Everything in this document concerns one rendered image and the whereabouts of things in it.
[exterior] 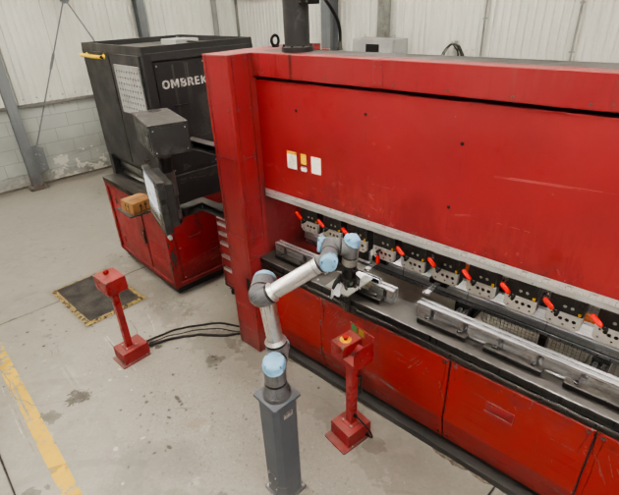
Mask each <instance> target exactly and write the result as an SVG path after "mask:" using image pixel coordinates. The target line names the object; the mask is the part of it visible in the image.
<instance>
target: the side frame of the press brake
mask: <svg viewBox="0 0 619 495"><path fill-rule="evenodd" d="M282 46H283V44H279V47H272V45H269V46H261V47H254V48H245V49H237V50H229V51H221V52H213V53H205V54H202V62H203V68H204V75H205V82H206V90H207V97H208V104H209V111H210V119H211V126H212V132H213V139H214V147H215V154H216V161H217V168H218V176H219V183H220V190H221V196H222V203H223V211H224V218H225V225H226V232H227V240H228V247H229V253H230V260H231V268H232V275H233V282H234V289H235V297H236V304H237V311H238V317H239V325H240V332H241V339H242V341H244V342H246V343H247V344H249V345H250V346H252V347H253V348H255V349H257V350H258V351H259V352H262V351H263V350H265V349H266V347H265V344H264V341H265V339H266V335H265V331H264V326H263V322H262V317H261V313H260V309H259V307H257V306H254V305H253V304H252V303H251V302H250V300H249V289H250V287H251V283H252V280H253V276H254V274H255V273H256V272H257V271H259V270H263V269H262V263H261V262H260V258H261V257H262V256H264V255H266V254H268V253H269V252H271V251H273V250H275V249H276V245H275V243H276V242H278V241H280V240H282V241H285V242H287V243H290V244H292V245H294V246H297V247H299V248H303V249H306V250H308V251H311V252H313V253H315V254H318V255H320V254H321V252H317V246H315V245H312V244H310V243H307V242H306V238H305V231H304V230H303V228H302V221H301V220H300V219H299V218H298V216H297V215H296V214H295V212H296V211H298V212H299V213H300V214H301V207H299V206H297V205H294V204H291V203H288V202H285V201H282V200H279V199H276V198H273V197H270V196H267V195H265V183H264V172H263V161H262V149H261V138H260V127H259V116H258V105H257V93H256V82H255V80H256V79H261V78H265V77H257V76H254V75H253V64H252V52H256V51H264V50H271V49H279V48H281V47H282ZM301 216H302V214H301Z"/></svg>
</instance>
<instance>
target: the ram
mask: <svg viewBox="0 0 619 495"><path fill-rule="evenodd" d="M255 82H256V93H257V105H258V116H259V127H260V138H261V149H262V161H263V172H264V183H265V187H266V188H267V189H270V190H273V191H277V192H280V193H284V194H287V195H290V196H293V197H296V198H300V199H303V200H306V201H309V202H312V203H315V204H318V205H321V206H325V207H328V208H331V209H334V210H337V211H340V212H343V213H346V214H349V215H353V216H356V217H359V218H362V219H365V220H367V221H370V222H373V223H377V224H380V225H383V226H386V227H389V228H392V229H395V230H398V231H402V232H405V233H408V234H411V235H414V236H417V237H420V238H423V239H427V240H430V241H433V242H436V243H439V244H442V245H445V246H448V247H451V248H456V249H459V250H462V251H465V252H468V253H471V254H474V255H478V256H481V257H484V258H487V259H490V260H493V261H496V262H499V263H503V264H506V265H509V266H512V267H515V268H518V269H521V270H524V271H528V272H531V273H534V274H536V275H539V276H542V277H545V278H548V279H552V280H555V281H558V282H561V283H564V284H567V285H570V286H573V287H577V288H580V289H583V290H586V291H589V292H592V293H595V294H598V295H601V296H605V297H608V298H611V299H614V300H616V301H619V114H611V113H602V112H592V111H583V110H574V109H564V108H554V107H545V106H535V105H527V104H517V103H507V102H498V101H488V100H478V99H470V98H460V97H450V96H441V95H431V94H422V93H412V92H403V91H394V90H384V89H374V88H365V87H355V86H345V85H337V84H327V83H318V82H299V81H290V80H280V79H271V78H261V79H256V80H255ZM287 150H289V151H293V152H296V154H297V170H296V169H292V168H289V167H288V161H287ZM301 153H302V154H305V155H306V156H307V165H304V164H301ZM311 156H313V157H318V158H321V176H319V175H316V174H312V173H311V166H310V157H311ZM301 166H304V167H307V171H306V172H304V171H302V169H301ZM265 195H267V196H270V197H273V198H276V199H279V200H282V201H285V202H288V203H291V204H294V205H297V206H299V207H301V208H304V209H307V210H310V211H313V212H316V213H319V214H322V215H325V216H328V217H331V218H334V219H337V220H340V221H343V222H346V223H349V224H352V225H355V226H358V227H361V228H364V229H367V230H370V231H373V232H375V233H378V234H381V235H384V236H387V237H390V238H393V239H396V240H399V241H402V242H405V243H408V244H411V245H414V246H417V247H420V248H425V249H428V250H431V251H434V252H437V253H440V254H443V255H446V256H449V257H452V258H455V259H458V260H460V261H463V262H466V263H469V264H471V265H474V266H477V267H480V268H483V269H486V270H489V271H492V272H495V273H498V274H501V275H504V276H507V277H510V278H513V279H516V280H519V281H522V282H525V283H528V284H531V285H534V286H537V287H540V288H543V289H545V290H548V291H551V292H554V293H557V294H560V295H563V296H566V297H569V298H572V299H575V300H578V301H581V302H584V303H589V304H592V305H595V306H598V307H601V308H604V309H607V310H610V311H613V312H616V313H618V314H619V307H616V306H613V305H610V304H607V303H604V302H599V301H596V300H593V299H590V298H587V297H584V296H581V295H578V294H575V293H571V292H568V291H565V290H562V289H559V288H556V287H553V286H550V285H547V284H544V283H541V282H539V281H536V280H533V279H530V278H527V277H524V276H521V275H518V274H515V273H512V272H508V271H505V270H502V269H499V268H496V267H493V266H490V265H487V264H484V263H481V262H478V261H475V260H472V259H469V258H466V257H464V256H461V255H458V254H455V253H452V252H449V251H446V250H442V249H439V248H436V247H431V246H428V245H425V244H422V243H419V242H416V241H413V240H410V239H407V238H404V237H401V236H398V235H395V234H392V233H389V232H386V231H383V230H380V229H376V228H373V227H370V226H368V225H365V224H362V223H359V222H356V221H353V220H350V219H347V218H344V217H341V216H338V215H335V214H332V213H329V212H326V211H323V210H320V209H317V208H313V207H310V206H307V205H304V204H301V203H298V202H295V201H293V200H290V199H287V198H284V197H281V196H278V195H275V194H272V193H269V192H265Z"/></svg>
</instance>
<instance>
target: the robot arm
mask: <svg viewBox="0 0 619 495"><path fill-rule="evenodd" d="M360 246H361V238H360V237H359V236H358V235H357V234H354V233H350V234H346V235H345V237H344V238H330V237H319V238H318V239H317V252H321V254H320V255H318V256H317V257H315V258H313V259H312V260H310V261H308V262H307V263H305V264H303V265H302V266H300V267H298V268H297V269H295V270H293V271H291V272H290V273H288V274H286V275H285V276H283V277H281V278H280V279H278V280H277V279H276V276H275V274H274V273H273V272H271V271H269V270H259V271H257V272H256V273H255V274H254V276H253V280H252V283H251V287H250V289H249V300H250V302H251V303H252V304H253V305H254V306H257V307H259V309H260V313H261V317H262V322H263V326H264V331H265V335H266V339H265V341H264V344H265V347H266V356H265V357H264V358H263V360H262V370H263V379H264V385H263V388H262V398H263V399H264V400H265V401H266V402H267V403H268V404H270V405H280V404H283V403H285V402H287V401H288V400H289V399H290V397H291V387H290V385H289V383H288V381H287V374H286V368H287V361H288V355H289V351H290V343H289V341H288V339H287V338H286V336H285V335H283V334H282V329H281V324H280V319H279V314H278V309H277V304H276V303H277V302H278V301H279V298H281V297H282V296H284V295H286V294H288V293H289V292H291V291H293V290H294V289H296V288H298V287H300V286H301V285H303V284H304V283H306V282H307V281H309V280H311V279H312V278H314V277H316V276H318V275H319V274H321V273H323V272H332V271H334V270H337V271H342V272H341V273H340V274H339V275H338V277H337V278H336V279H335V281H334V283H333V285H332V290H331V296H330V298H331V299H332V298H333V297H334V296H336V297H340V295H341V294H340V289H341V287H342V285H341V284H340V282H341V283H342V284H343V285H344V289H345V290H346V291H348V288H355V289H356V290H358V288H359V289H361V288H360V287H359V285H360V279H361V278H360V277H359V276H358V275H357V274H356V273H357V272H359V269H358V268H357V265H358V258H359V251H360ZM338 254H342V263H338ZM358 280H359V284H358Z"/></svg>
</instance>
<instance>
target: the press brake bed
mask: <svg viewBox="0 0 619 495"><path fill-rule="evenodd" d="M276 304H277V309H278V314H279V319H280V324H281V329H282V334H283V335H285V336H286V338H287V339H288V341H289V343H290V351H289V355H288V358H290V359H292V360H293V361H295V362H297V363H298V364H300V365H301V366H303V367H304V368H306V369H307V370H309V371H311V372H312V373H314V374H315V375H317V376H319V377H320V378H322V379H323V380H325V381H327V382H328V383H330V384H332V385H333V386H335V387H336V388H338V389H340V390H341V391H343V392H344V393H346V366H345V365H344V364H342V363H341V362H340V361H339V360H338V359H336V358H335V357H334V356H333V355H332V354H331V340H333V339H334V338H336V337H338V336H340V335H341V334H343V333H345V332H347V331H349V330H350V323H351V321H352V322H353V323H354V324H356V325H357V326H359V327H360V328H362V329H363V330H365V331H366V332H367V333H368V334H369V335H371V336H372V337H374V339H373V341H374V343H373V361H372V362H370V363H369V364H367V365H365V366H364V367H362V368H361V369H359V370H358V375H359V374H360V375H361V376H362V377H363V385H362V393H361V394H360V395H359V396H358V401H359V402H361V403H362V404H364V405H365V406H367V407H368V408H370V409H372V410H373V411H375V412H376V413H378V414H380V415H382V416H383V417H385V418H386V419H388V420H389V421H391V422H393V423H394V424H396V425H397V426H399V427H401V428H402V429H404V430H405V431H407V432H409V433H410V434H412V435H413V436H415V437H417V438H418V439H420V440H421V441H423V442H424V443H425V444H427V445H428V446H430V447H432V448H433V449H435V450H437V451H438V452H440V453H442V454H444V455H445V456H447V457H449V458H450V459H452V460H453V461H455V462H456V463H458V464H460V465H461V466H463V467H464V468H466V469H468V470H469V471H471V472H473V473H474V474H476V475H478V476H479V477H481V478H482V479H484V480H485V481H487V482H489V483H490V484H492V485H493V486H495V487H496V488H498V489H499V490H501V491H503V492H504V493H506V494H508V495H619V431H618V430H616V429H614V428H612V427H610V426H608V425H606V424H604V423H601V422H599V421H597V420H595V419H593V418H591V417H589V416H587V415H584V414H582V413H580V412H577V411H575V410H573V409H571V408H568V407H566V406H564V405H562V404H560V403H558V402H556V401H554V400H552V399H549V398H547V397H545V396H543V395H541V394H540V393H538V392H536V391H533V390H531V389H529V388H527V387H525V386H523V385H521V384H519V383H516V382H514V381H512V380H510V379H508V378H506V377H504V376H502V375H499V374H497V373H495V372H493V371H491V370H489V369H487V368H485V367H482V366H480V365H478V364H476V363H474V362H472V361H470V360H468V359H465V358H463V357H460V356H458V355H456V354H454V353H452V352H449V351H447V350H445V349H443V348H441V347H439V346H437V345H435V344H432V343H431V342H429V341H427V340H425V339H423V338H421V337H419V336H417V335H414V334H412V333H410V332H408V331H406V330H404V329H402V328H400V327H397V326H395V325H393V324H391V323H389V322H387V321H385V320H383V319H380V318H378V317H376V316H374V315H372V314H370V313H368V312H366V311H363V310H361V309H359V308H357V307H355V306H353V305H351V312H350V313H349V312H347V311H345V302H343V301H341V300H339V299H337V298H335V297H333V298H332V299H331V298H330V295H328V294H326V293H324V292H322V291H321V290H319V289H317V288H314V287H312V286H310V285H308V284H306V283H304V284H303V285H301V286H300V287H298V288H296V289H294V290H293V291H291V292H289V293H288V294H286V295H284V296H282V297H281V298H279V301H278V302H277V303H276ZM486 401H488V402H490V403H492V404H494V405H495V406H497V407H499V408H501V409H503V410H505V411H507V412H509V413H512V414H514V415H515V416H514V420H513V424H512V425H511V426H509V425H508V424H506V423H504V422H502V421H500V420H498V419H496V418H494V417H493V416H491V415H489V414H487V413H485V412H483V410H485V405H486Z"/></svg>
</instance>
